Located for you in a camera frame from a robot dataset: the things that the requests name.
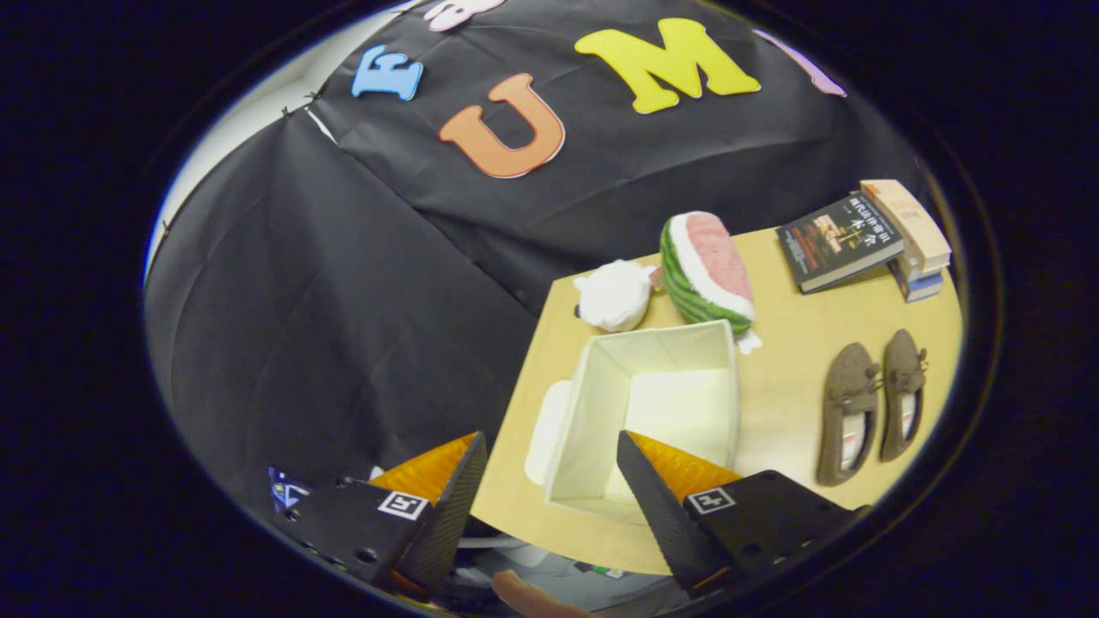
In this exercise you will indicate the black cover book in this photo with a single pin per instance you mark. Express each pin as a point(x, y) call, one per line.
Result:
point(837, 240)

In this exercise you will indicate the white plush toy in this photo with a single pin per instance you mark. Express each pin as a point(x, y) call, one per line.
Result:
point(614, 296)

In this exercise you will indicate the white cover book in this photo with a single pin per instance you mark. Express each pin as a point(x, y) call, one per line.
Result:
point(923, 276)

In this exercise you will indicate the brown moccasin shoe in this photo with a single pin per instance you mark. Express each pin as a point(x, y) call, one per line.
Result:
point(901, 360)
point(846, 378)

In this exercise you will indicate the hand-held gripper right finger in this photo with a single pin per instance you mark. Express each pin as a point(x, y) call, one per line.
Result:
point(665, 524)

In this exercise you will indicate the watermelon slice plush toy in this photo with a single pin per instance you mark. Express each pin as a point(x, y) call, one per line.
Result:
point(704, 266)

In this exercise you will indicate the beige cover book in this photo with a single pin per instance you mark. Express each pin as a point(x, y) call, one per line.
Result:
point(901, 215)

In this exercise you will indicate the blue cover book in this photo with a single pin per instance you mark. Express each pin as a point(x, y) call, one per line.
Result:
point(920, 292)

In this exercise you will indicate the cream fabric storage box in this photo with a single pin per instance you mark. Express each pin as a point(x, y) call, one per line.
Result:
point(678, 412)

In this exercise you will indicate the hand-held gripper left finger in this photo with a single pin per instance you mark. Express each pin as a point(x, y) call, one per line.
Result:
point(451, 524)

